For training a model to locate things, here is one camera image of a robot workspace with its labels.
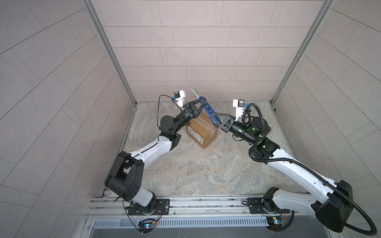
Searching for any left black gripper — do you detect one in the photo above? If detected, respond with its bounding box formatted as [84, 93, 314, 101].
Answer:
[171, 103, 205, 136]

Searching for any blue utility knife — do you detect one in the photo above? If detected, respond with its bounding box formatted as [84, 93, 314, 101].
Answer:
[191, 88, 220, 128]

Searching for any brown taped cardboard box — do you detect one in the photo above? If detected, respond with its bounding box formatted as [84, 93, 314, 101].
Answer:
[186, 111, 218, 149]

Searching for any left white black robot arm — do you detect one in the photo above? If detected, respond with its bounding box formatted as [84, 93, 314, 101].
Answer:
[104, 97, 207, 213]

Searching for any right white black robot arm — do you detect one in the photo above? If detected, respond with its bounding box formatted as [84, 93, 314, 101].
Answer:
[212, 113, 356, 233]

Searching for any right green circuit board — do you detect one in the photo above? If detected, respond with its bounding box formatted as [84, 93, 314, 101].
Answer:
[266, 216, 284, 231]

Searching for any green circuit board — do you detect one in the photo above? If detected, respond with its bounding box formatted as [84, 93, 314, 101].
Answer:
[266, 216, 284, 231]
[138, 219, 157, 234]

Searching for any left green circuit board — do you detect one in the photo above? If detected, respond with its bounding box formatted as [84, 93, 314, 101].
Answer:
[138, 219, 157, 234]

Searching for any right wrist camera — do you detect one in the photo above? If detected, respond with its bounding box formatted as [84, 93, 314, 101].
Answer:
[233, 99, 245, 121]

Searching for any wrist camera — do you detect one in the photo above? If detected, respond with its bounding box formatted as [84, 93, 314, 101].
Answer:
[173, 90, 186, 109]
[233, 99, 245, 121]

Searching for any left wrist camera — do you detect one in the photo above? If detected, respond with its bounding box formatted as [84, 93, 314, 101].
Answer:
[173, 90, 186, 109]

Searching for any left camera black cable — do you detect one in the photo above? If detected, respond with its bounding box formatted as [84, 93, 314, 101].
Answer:
[156, 94, 179, 126]

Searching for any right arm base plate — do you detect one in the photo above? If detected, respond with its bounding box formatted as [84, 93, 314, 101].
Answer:
[242, 197, 291, 214]

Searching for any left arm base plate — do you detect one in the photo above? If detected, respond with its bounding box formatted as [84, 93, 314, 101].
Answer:
[127, 199, 170, 216]

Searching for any aluminium front rail frame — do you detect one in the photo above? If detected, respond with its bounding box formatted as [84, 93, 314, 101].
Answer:
[74, 194, 339, 238]

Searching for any left aluminium corner post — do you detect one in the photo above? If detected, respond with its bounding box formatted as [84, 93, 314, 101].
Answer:
[83, 0, 137, 107]

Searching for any aluminium corner post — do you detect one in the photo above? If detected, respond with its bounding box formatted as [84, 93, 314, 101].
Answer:
[83, 0, 137, 107]
[270, 0, 335, 107]

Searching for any right aluminium corner post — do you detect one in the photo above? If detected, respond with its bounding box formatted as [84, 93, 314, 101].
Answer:
[270, 0, 335, 107]

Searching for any black corrugated cable conduit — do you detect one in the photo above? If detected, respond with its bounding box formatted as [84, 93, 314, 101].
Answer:
[241, 103, 378, 236]

